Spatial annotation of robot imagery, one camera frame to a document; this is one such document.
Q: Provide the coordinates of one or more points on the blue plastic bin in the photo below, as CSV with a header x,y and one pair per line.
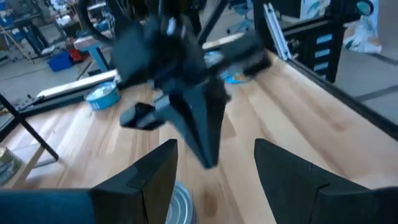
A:
x,y
60,62

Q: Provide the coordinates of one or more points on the red crate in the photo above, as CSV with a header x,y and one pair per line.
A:
x,y
77,56

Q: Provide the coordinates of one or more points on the blue yellowfin tuna can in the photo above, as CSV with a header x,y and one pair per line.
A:
x,y
102,98
234,77
213,59

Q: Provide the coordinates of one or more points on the green label seafood can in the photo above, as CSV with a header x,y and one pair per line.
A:
x,y
7,168
182,205

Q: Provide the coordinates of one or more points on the white plastic bag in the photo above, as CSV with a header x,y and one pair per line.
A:
x,y
362,37

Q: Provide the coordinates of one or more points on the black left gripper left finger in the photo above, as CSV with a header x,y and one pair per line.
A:
x,y
140,193

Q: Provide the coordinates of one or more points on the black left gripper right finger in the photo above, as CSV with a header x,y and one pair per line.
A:
x,y
295,193

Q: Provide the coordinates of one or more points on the bench with blue legs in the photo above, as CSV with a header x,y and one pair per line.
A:
x,y
87,43

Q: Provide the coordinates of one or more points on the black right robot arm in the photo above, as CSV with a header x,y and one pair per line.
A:
x,y
174,9

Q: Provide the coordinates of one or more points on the black equipment rack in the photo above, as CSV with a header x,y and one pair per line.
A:
x,y
304,49

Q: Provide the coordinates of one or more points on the white metal bracket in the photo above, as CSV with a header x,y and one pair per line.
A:
x,y
276,31

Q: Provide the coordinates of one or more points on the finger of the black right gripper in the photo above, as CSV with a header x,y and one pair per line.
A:
x,y
210,118
188,118

